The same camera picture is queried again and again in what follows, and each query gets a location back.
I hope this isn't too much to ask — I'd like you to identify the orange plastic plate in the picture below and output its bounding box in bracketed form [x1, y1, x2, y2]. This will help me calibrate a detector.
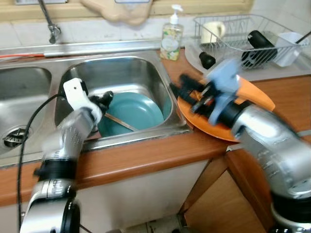
[177, 75, 275, 142]

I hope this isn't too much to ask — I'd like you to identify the wooden chopstick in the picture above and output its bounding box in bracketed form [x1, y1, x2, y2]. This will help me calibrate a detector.
[104, 113, 139, 132]

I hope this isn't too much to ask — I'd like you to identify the stainless steel double sink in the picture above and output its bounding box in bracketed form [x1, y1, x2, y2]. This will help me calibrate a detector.
[0, 39, 192, 168]

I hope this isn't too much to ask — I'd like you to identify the teal round plate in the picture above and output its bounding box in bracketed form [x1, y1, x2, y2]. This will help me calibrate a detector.
[97, 92, 164, 137]

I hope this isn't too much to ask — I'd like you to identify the floral soap pump bottle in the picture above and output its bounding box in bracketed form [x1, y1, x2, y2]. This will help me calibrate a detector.
[160, 5, 184, 61]

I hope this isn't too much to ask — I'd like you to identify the cream ceramic mug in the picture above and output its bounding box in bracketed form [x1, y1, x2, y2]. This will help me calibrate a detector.
[201, 21, 226, 45]

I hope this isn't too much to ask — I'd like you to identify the black flask bottle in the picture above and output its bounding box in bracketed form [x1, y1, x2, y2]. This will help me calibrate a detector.
[242, 30, 278, 67]

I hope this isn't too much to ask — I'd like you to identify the chrome sink faucet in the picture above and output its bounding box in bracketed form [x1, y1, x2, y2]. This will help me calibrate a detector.
[38, 0, 62, 44]

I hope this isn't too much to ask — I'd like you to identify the beige plastic hanging board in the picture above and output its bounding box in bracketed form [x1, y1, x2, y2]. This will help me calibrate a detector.
[80, 0, 154, 26]

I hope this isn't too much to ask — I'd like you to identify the grey drainer tray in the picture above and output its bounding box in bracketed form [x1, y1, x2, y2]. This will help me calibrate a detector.
[185, 41, 311, 82]

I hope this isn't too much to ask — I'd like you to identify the metal sink drain strainer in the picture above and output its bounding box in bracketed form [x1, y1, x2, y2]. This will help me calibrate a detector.
[2, 127, 31, 149]

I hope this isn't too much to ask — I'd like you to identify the thin red orange stick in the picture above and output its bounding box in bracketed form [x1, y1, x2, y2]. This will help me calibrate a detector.
[0, 52, 32, 60]

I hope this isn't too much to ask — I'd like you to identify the white cabinet front panel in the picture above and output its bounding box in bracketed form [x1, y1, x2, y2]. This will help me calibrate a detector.
[73, 160, 209, 229]

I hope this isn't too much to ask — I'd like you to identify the white plastic utensil holder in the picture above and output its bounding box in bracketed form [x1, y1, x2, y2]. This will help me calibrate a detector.
[275, 32, 304, 67]

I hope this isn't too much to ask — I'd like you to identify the thin black utensil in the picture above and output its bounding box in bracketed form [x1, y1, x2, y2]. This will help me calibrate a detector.
[295, 32, 311, 44]

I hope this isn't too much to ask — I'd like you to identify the brown wooden cabinet door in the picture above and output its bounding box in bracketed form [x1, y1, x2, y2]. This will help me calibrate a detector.
[182, 155, 273, 233]

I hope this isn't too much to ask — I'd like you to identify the grey window vent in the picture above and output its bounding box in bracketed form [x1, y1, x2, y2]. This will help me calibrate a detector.
[15, 0, 55, 4]

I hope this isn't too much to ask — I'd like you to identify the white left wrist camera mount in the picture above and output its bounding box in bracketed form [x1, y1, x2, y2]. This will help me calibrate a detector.
[63, 78, 103, 117]

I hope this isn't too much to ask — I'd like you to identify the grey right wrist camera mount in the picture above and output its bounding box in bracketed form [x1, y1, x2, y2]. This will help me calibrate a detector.
[204, 61, 241, 122]

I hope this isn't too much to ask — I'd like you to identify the metal wire dish rack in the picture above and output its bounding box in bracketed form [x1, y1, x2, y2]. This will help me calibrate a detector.
[193, 14, 311, 68]

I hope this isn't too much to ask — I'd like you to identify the yellow wooden window frame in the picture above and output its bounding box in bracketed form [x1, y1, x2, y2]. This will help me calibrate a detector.
[0, 0, 253, 22]

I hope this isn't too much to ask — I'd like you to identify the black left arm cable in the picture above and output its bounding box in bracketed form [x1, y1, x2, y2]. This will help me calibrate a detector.
[17, 95, 66, 229]

